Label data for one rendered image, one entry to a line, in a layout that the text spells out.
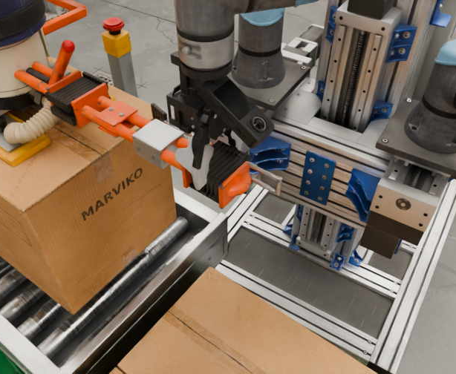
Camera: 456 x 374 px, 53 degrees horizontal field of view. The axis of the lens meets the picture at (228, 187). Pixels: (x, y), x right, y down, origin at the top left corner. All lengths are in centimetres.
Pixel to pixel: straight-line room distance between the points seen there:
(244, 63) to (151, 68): 217
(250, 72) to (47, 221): 64
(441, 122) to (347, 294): 91
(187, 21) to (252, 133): 17
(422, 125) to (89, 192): 77
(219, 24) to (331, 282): 141
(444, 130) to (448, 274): 125
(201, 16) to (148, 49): 306
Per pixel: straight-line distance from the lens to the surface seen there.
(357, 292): 186
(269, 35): 122
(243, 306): 138
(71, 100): 94
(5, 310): 151
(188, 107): 67
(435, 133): 115
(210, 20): 59
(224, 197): 72
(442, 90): 110
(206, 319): 136
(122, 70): 170
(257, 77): 126
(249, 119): 64
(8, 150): 107
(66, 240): 108
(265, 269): 186
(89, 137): 108
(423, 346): 207
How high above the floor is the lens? 174
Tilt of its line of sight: 46 degrees down
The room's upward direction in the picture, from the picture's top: straight up
